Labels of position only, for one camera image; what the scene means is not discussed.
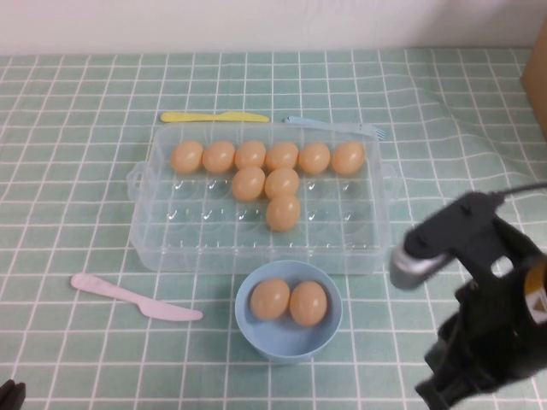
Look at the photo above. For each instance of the clear plastic egg box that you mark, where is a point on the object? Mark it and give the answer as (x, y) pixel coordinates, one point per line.
(192, 230)

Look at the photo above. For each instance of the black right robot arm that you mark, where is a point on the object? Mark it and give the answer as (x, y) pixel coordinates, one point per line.
(527, 239)

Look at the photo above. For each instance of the light blue plastic bowl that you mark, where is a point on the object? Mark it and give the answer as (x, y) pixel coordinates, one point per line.
(290, 341)

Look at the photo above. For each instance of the green checkered tablecloth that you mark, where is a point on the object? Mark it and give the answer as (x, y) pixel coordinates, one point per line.
(85, 192)

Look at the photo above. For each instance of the tan plastic egg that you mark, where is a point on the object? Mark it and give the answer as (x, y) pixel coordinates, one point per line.
(186, 156)
(250, 154)
(270, 299)
(248, 184)
(282, 155)
(308, 303)
(281, 183)
(218, 157)
(348, 158)
(314, 158)
(283, 213)

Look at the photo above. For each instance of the yellow plastic knife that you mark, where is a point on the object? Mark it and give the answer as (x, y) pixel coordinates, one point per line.
(201, 117)

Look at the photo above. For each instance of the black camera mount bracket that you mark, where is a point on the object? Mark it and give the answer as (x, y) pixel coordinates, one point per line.
(453, 222)

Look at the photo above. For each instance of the light blue plastic fork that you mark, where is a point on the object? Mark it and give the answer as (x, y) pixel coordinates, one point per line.
(325, 124)

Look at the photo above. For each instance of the brown cardboard box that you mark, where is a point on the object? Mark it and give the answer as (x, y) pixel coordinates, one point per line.
(536, 85)

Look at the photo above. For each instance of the pink plastic knife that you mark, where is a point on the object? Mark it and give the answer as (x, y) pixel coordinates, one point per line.
(128, 296)

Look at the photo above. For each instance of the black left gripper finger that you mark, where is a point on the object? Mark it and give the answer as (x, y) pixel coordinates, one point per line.
(6, 397)
(19, 394)

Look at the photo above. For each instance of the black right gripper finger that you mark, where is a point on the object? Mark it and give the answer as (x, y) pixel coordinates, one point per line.
(480, 395)
(436, 376)

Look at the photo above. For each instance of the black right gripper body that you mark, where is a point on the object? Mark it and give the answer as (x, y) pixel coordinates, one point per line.
(495, 329)

